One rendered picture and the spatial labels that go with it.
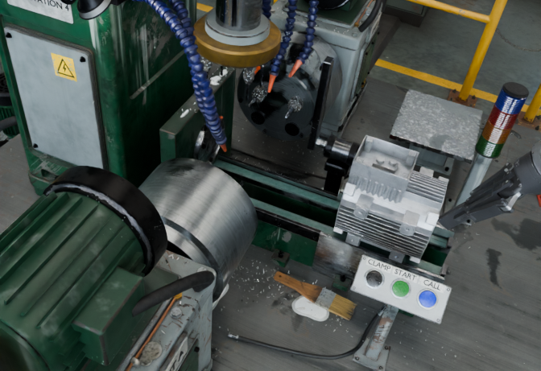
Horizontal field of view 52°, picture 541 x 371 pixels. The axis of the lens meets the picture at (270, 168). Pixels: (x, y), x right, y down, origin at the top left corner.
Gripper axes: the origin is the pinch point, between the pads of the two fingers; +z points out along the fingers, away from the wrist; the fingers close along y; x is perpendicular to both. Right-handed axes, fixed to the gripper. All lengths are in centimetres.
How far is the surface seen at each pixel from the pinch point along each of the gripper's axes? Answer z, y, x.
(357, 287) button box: 11.6, 21.7, -9.1
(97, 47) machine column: 18, 12, -74
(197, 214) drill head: 17, 28, -40
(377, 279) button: 8.1, 20.0, -7.6
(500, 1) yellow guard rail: 34, -225, 26
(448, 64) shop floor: 99, -270, 49
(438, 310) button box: 3.5, 20.5, 3.3
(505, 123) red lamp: -5.9, -33.1, 3.4
